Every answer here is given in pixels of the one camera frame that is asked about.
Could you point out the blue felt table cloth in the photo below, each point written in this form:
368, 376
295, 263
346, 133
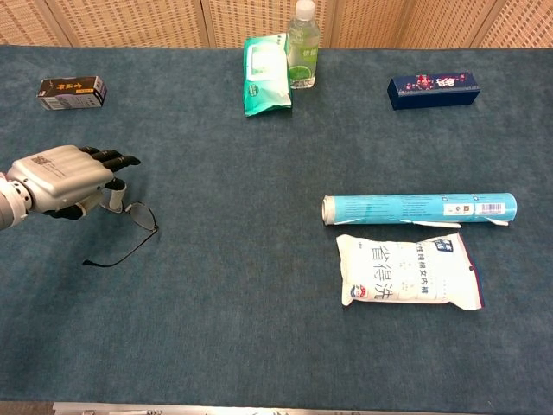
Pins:
276, 225

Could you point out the woven beige folding screen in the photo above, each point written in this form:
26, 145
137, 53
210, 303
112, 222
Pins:
276, 21

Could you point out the green wet wipes pack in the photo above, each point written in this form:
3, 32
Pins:
264, 78

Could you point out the black gold-printed small box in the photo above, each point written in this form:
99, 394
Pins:
71, 93

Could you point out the silver aluminium rail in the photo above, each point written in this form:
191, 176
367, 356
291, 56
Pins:
259, 408

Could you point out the white printed plastic bag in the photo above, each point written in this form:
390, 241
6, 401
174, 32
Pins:
406, 272

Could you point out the light blue rolled tube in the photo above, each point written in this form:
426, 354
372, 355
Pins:
410, 208

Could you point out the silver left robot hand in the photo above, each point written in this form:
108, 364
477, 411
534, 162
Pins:
60, 177

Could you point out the clear green-label plastic bottle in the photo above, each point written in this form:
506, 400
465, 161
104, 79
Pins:
303, 52

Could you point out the dark blue long box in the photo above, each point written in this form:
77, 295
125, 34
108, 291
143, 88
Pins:
434, 91

